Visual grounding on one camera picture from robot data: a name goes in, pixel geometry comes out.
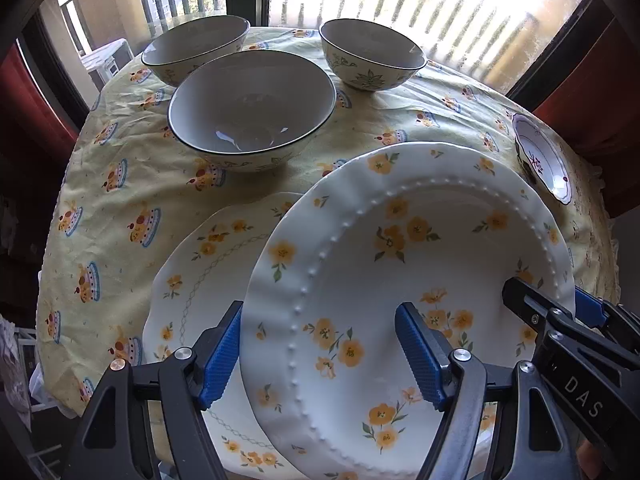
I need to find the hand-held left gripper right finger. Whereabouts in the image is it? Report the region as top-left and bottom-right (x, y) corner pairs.
(394, 301), (588, 480)

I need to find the lattice yellow floral plate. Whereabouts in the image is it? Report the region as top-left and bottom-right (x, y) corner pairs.
(142, 192), (306, 476)

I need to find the white plastic bag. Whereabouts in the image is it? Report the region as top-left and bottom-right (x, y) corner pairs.
(0, 312), (41, 413)

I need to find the beaded yellow floral plate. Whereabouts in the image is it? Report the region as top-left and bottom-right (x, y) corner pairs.
(239, 142), (577, 480)

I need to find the balcony railing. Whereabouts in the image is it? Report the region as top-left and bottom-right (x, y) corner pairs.
(130, 0), (591, 96)

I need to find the large white floral bowl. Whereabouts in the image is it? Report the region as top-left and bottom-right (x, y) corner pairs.
(168, 52), (337, 173)
(141, 15), (251, 87)

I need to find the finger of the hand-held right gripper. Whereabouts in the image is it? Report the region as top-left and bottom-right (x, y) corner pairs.
(575, 287), (640, 356)
(501, 276), (576, 333)

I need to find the small white floral bowl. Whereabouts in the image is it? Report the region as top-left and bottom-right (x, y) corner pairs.
(319, 18), (428, 92)

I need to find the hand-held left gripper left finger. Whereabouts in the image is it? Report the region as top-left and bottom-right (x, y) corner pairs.
(60, 301), (246, 480)

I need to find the red curtain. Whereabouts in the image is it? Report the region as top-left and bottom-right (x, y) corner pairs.
(532, 17), (640, 218)
(0, 37), (76, 161)

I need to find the white air conditioner unit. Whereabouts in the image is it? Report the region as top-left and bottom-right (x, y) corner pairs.
(80, 40), (135, 93)

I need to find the small red patterned plate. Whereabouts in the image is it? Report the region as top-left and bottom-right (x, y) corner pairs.
(511, 112), (573, 206)

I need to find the yellow printed tablecloth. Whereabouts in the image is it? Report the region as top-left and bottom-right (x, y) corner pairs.
(35, 25), (623, 480)

